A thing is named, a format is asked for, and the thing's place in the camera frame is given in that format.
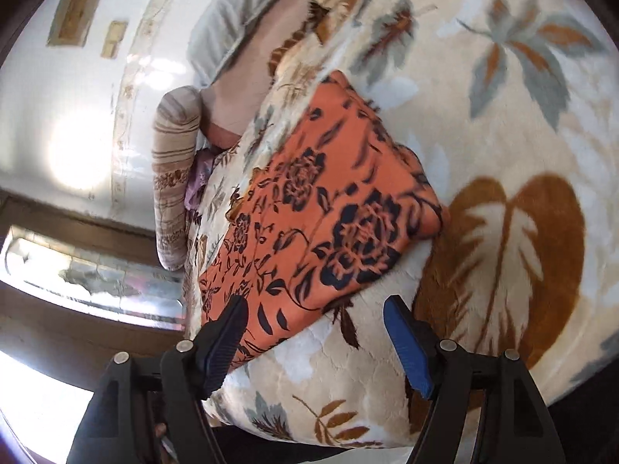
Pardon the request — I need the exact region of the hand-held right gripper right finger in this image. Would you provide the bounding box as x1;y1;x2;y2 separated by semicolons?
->
382;294;566;464

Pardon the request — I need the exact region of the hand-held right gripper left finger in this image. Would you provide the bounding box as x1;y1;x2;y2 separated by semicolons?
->
68;294;250;464

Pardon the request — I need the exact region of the orange floral shirt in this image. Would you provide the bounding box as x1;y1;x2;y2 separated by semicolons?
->
197;70;445;373

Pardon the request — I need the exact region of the wooden door with patterned glass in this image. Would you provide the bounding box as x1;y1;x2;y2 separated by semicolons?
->
0;188;189;464

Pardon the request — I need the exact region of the purple cloth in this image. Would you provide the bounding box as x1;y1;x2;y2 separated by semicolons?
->
184;150;216;211

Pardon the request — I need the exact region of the striped floral bolster pillow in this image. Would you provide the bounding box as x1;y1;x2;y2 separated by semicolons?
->
151;85;203;271

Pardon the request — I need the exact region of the leaf print blanket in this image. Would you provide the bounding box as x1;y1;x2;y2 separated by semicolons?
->
181;0;619;448

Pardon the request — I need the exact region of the pink bed sheet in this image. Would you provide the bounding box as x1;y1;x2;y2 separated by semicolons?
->
198;0;349;150

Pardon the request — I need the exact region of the grey pillow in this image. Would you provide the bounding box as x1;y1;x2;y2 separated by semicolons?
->
188;0;320;85

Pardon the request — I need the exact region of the small beige wall switch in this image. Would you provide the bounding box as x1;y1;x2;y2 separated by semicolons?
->
101;20;129;59

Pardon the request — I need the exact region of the large beige wall switch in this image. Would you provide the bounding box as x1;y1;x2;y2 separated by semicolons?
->
47;0;108;48

